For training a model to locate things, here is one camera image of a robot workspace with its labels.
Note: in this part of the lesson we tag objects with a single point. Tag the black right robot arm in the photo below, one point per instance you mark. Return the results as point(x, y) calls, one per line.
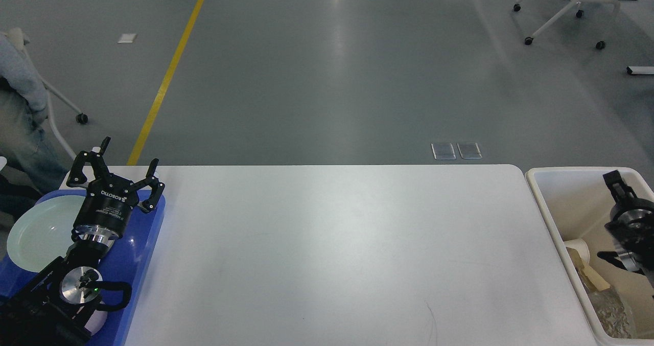
point(631, 228)

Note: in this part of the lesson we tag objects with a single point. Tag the white chair left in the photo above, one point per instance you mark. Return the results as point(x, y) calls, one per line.
point(20, 40)

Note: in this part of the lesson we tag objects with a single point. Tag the paper cup in bin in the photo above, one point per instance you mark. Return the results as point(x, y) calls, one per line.
point(581, 247)

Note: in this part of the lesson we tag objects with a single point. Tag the aluminium foil sheet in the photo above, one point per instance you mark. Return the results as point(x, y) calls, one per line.
point(614, 313)

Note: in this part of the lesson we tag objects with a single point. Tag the white floor bar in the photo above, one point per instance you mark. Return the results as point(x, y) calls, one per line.
point(640, 70)

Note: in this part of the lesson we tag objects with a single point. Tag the brown paper bag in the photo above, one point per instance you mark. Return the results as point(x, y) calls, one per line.
point(591, 279)

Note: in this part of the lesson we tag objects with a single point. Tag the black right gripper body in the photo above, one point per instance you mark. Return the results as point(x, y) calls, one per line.
point(631, 209)

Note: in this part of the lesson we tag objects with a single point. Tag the mint green plate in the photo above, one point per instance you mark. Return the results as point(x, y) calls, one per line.
point(44, 232)

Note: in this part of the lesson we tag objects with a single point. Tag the beige plastic bin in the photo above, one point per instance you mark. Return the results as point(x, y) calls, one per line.
point(575, 204)

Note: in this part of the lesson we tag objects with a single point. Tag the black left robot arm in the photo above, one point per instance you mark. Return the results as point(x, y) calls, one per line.
point(56, 305)

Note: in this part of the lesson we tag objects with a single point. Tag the pink mug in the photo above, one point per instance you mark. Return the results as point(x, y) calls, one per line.
point(96, 322)

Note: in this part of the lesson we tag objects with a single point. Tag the seated person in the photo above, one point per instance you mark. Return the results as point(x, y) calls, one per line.
point(24, 142)

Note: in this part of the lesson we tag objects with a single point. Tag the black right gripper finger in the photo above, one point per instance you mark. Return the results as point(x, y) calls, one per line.
point(620, 191)

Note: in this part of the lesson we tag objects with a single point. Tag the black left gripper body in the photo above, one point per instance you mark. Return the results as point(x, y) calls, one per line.
point(104, 214)

